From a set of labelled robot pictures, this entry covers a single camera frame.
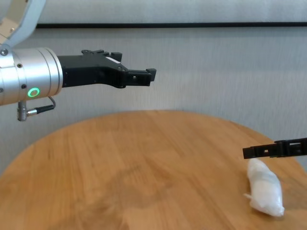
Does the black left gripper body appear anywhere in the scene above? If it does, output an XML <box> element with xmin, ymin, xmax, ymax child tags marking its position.
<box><xmin>57</xmin><ymin>54</ymin><xmax>127</xmax><ymax>90</ymax></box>

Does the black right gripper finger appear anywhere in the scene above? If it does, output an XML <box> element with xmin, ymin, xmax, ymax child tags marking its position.
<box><xmin>242</xmin><ymin>137</ymin><xmax>307</xmax><ymax>160</ymax></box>

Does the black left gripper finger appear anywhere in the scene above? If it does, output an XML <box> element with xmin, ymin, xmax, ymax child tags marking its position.
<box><xmin>81</xmin><ymin>49</ymin><xmax>123</xmax><ymax>63</ymax></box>
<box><xmin>121</xmin><ymin>68</ymin><xmax>157</xmax><ymax>89</ymax></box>

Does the white plastic-wrapped sandbag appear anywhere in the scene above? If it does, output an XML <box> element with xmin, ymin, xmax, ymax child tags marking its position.
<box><xmin>243</xmin><ymin>158</ymin><xmax>285</xmax><ymax>217</ymax></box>

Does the black wall rail strip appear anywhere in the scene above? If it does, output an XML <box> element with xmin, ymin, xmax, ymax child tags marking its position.
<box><xmin>35</xmin><ymin>22</ymin><xmax>307</xmax><ymax>29</ymax></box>

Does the left arm cable with connector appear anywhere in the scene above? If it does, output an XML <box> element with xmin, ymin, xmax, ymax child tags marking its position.
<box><xmin>16</xmin><ymin>95</ymin><xmax>56</xmax><ymax>122</ymax></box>

